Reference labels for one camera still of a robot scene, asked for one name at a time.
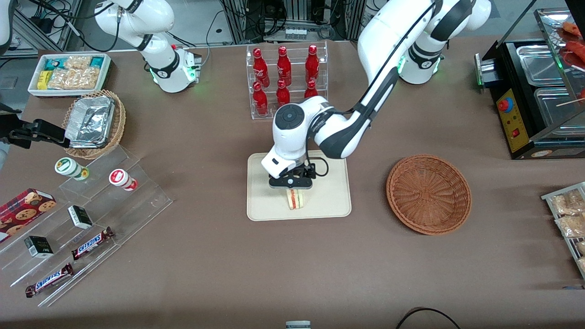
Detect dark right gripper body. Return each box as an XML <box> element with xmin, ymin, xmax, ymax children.
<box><xmin>0</xmin><ymin>103</ymin><xmax>32</xmax><ymax>150</ymax></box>

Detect triangle sandwich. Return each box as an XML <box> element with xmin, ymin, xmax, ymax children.
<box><xmin>286</xmin><ymin>188</ymin><xmax>306</xmax><ymax>211</ymax></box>

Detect beige plastic serving tray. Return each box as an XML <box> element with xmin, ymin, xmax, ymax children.
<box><xmin>247</xmin><ymin>150</ymin><xmax>351</xmax><ymax>222</ymax></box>

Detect white rectangular snack tray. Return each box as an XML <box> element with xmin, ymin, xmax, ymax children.
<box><xmin>27</xmin><ymin>53</ymin><xmax>112</xmax><ymax>99</ymax></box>

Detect light wicker basket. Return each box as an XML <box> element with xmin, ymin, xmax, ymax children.
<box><xmin>62</xmin><ymin>89</ymin><xmax>127</xmax><ymax>160</ymax></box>

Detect round brown wicker basket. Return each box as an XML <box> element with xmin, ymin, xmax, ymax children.
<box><xmin>386</xmin><ymin>154</ymin><xmax>472</xmax><ymax>236</ymax></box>

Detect green white drink bottle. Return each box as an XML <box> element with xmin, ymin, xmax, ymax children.
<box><xmin>55</xmin><ymin>157</ymin><xmax>90</xmax><ymax>181</ymax></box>

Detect stacked aluminium foil containers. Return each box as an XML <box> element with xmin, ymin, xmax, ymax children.
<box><xmin>65</xmin><ymin>95</ymin><xmax>116</xmax><ymax>149</ymax></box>

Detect large clear rice cracker bag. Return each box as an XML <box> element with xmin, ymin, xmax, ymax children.
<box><xmin>48</xmin><ymin>68</ymin><xmax>101</xmax><ymax>90</ymax></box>

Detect red cookie box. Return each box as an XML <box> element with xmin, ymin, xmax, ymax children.
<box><xmin>0</xmin><ymin>188</ymin><xmax>58</xmax><ymax>243</ymax></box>

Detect red white drink bottle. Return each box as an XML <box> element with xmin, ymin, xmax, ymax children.
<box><xmin>109</xmin><ymin>169</ymin><xmax>138</xmax><ymax>191</ymax></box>

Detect small black box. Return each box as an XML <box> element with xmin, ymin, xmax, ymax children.
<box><xmin>24</xmin><ymin>236</ymin><xmax>54</xmax><ymax>259</ymax></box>
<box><xmin>68</xmin><ymin>205</ymin><xmax>93</xmax><ymax>230</ymax></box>

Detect clear acrylic tiered stand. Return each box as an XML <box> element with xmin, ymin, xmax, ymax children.
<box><xmin>0</xmin><ymin>145</ymin><xmax>173</xmax><ymax>308</ymax></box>

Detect clear acrylic bottle rack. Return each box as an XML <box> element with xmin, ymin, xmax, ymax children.
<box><xmin>246</xmin><ymin>41</ymin><xmax>329</xmax><ymax>120</ymax></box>

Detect Snickers chocolate bar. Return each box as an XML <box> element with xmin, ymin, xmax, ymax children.
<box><xmin>71</xmin><ymin>227</ymin><xmax>115</xmax><ymax>261</ymax></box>
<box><xmin>25</xmin><ymin>263</ymin><xmax>74</xmax><ymax>298</ymax></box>

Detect white power strip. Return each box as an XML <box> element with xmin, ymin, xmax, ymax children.
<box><xmin>283</xmin><ymin>27</ymin><xmax>320</xmax><ymax>40</ymax></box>

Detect black food warmer yellow panel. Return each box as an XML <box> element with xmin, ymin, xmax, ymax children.
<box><xmin>474</xmin><ymin>7</ymin><xmax>585</xmax><ymax>160</ymax></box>

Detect steel warmer pan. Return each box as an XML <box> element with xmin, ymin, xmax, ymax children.
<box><xmin>516</xmin><ymin>44</ymin><xmax>567</xmax><ymax>87</ymax></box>
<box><xmin>534</xmin><ymin>87</ymin><xmax>585</xmax><ymax>138</ymax></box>

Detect red sausages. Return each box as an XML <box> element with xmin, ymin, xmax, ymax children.
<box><xmin>560</xmin><ymin>21</ymin><xmax>585</xmax><ymax>69</ymax></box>

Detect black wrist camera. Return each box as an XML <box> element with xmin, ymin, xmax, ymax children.
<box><xmin>296</xmin><ymin>162</ymin><xmax>318</xmax><ymax>180</ymax></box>

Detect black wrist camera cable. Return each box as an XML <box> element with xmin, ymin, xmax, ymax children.
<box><xmin>305</xmin><ymin>155</ymin><xmax>330</xmax><ymax>179</ymax></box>

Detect aluminium frame rack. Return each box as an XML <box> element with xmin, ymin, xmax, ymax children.
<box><xmin>219</xmin><ymin>0</ymin><xmax>366</xmax><ymax>42</ymax></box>

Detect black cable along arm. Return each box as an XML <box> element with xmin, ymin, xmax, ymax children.
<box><xmin>347</xmin><ymin>0</ymin><xmax>439</xmax><ymax>115</ymax></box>

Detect black looped cable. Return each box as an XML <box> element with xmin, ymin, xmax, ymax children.
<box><xmin>395</xmin><ymin>307</ymin><xmax>462</xmax><ymax>329</ymax></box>

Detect metal wire rack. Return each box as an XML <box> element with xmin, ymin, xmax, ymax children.
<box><xmin>542</xmin><ymin>182</ymin><xmax>585</xmax><ymax>279</ymax></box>

